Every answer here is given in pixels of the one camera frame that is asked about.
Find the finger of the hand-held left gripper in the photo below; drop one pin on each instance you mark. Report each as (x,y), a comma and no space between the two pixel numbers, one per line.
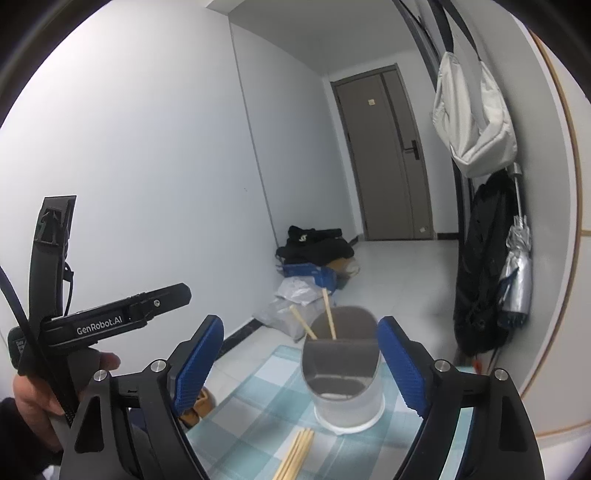
(161,302)
(46,267)

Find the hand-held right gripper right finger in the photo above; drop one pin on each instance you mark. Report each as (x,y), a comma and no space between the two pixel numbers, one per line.
(406,369)

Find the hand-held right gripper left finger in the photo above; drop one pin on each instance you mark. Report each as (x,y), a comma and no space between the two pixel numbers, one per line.
(198,369)

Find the grey plastic utensil holder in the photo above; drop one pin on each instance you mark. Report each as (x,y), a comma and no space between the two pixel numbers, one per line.
(341,364)

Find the light wooden chopstick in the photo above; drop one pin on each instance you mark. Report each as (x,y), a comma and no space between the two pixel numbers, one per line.
(302,323)
(290,457)
(285,457)
(301,457)
(296,457)
(329,314)

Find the person's left forearm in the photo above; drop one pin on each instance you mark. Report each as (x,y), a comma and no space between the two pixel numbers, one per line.
(18,452)

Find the white shoulder bag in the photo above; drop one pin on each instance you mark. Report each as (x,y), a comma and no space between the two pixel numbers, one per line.
(485,138)

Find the person's left hand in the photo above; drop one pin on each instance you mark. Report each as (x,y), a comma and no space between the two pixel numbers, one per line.
(32,401)

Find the teal checked tablecloth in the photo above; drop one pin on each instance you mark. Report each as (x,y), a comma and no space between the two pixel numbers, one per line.
(258,392)

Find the grey plastic mailer bag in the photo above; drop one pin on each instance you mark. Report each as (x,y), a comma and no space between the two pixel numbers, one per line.
(277,318)

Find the black hanging jacket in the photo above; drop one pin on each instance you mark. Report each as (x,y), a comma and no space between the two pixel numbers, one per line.
(480,277)

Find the brown cardboard box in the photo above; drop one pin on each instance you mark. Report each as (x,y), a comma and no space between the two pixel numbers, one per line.
(344,267)

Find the white plastic mailer bag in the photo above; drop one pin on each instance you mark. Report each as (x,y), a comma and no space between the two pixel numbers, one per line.
(295,290)

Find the silver folded umbrella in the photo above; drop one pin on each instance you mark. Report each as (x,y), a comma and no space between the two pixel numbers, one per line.
(519,286)

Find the pile of black clothes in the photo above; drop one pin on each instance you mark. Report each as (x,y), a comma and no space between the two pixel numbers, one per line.
(314,249)

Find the grey entrance door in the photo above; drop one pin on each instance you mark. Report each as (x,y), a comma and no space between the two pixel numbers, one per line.
(378,161)

